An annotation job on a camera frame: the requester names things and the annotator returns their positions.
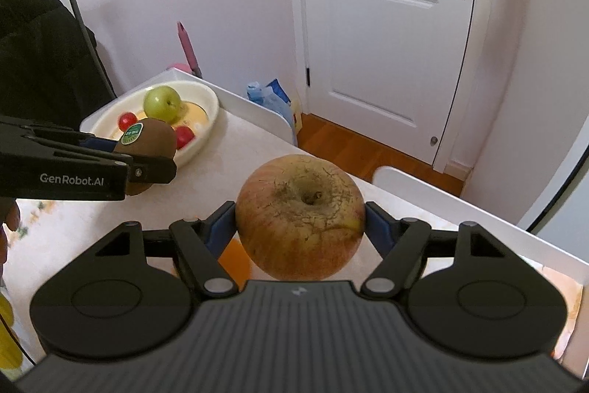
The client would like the pink dustpan handle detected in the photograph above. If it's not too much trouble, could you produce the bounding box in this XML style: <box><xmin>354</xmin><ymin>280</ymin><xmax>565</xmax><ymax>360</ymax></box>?
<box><xmin>169</xmin><ymin>21</ymin><xmax>203</xmax><ymax>79</ymax></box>

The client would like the small green apple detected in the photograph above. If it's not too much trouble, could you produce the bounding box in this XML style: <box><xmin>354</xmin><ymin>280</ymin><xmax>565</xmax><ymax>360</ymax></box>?
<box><xmin>143</xmin><ymin>86</ymin><xmax>182</xmax><ymax>124</ymax></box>

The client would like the white wardrobe door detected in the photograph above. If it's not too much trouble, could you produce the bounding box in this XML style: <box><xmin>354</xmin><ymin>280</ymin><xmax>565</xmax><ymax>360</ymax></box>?
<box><xmin>517</xmin><ymin>120</ymin><xmax>589</xmax><ymax>261</ymax></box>

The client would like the large orange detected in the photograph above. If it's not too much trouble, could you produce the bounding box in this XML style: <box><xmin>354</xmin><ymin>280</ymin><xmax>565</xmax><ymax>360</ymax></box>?
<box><xmin>219</xmin><ymin>237</ymin><xmax>251</xmax><ymax>290</ymax></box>

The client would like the small red tomato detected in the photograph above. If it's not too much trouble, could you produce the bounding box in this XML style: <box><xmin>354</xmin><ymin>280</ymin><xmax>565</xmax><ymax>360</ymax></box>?
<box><xmin>118</xmin><ymin>112</ymin><xmax>138</xmax><ymax>133</ymax></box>

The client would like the large red-yellow apple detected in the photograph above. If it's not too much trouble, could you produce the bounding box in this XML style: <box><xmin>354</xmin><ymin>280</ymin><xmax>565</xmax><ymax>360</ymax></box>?
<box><xmin>236</xmin><ymin>155</ymin><xmax>366</xmax><ymax>281</ymax></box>

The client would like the cream oval dish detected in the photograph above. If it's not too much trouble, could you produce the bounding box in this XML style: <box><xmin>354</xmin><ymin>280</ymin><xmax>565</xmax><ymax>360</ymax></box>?
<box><xmin>80</xmin><ymin>81</ymin><xmax>220</xmax><ymax>169</ymax></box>

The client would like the yellow cushion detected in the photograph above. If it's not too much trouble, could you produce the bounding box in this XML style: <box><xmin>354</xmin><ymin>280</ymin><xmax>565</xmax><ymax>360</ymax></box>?
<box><xmin>0</xmin><ymin>294</ymin><xmax>23</xmax><ymax>373</ymax></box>

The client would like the blue plastic bag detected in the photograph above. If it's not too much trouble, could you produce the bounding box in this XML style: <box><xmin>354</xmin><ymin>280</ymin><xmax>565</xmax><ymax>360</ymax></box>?
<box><xmin>247</xmin><ymin>79</ymin><xmax>296</xmax><ymax>131</ymax></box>

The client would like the black jacket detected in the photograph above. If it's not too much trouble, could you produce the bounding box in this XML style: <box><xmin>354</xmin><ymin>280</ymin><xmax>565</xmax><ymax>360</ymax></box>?
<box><xmin>0</xmin><ymin>0</ymin><xmax>115</xmax><ymax>129</ymax></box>

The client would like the floral tablecloth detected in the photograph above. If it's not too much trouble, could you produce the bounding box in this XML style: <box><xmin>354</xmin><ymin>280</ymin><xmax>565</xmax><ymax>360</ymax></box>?
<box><xmin>4</xmin><ymin>112</ymin><xmax>588</xmax><ymax>360</ymax></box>

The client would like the brown kiwi with sticker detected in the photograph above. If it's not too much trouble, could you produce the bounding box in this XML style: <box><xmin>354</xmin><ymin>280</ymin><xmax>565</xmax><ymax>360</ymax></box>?
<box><xmin>114</xmin><ymin>117</ymin><xmax>177</xmax><ymax>196</ymax></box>

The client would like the person's left hand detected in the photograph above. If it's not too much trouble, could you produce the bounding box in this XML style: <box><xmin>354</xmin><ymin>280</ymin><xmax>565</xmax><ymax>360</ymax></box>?
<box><xmin>0</xmin><ymin>197</ymin><xmax>21</xmax><ymax>272</ymax></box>

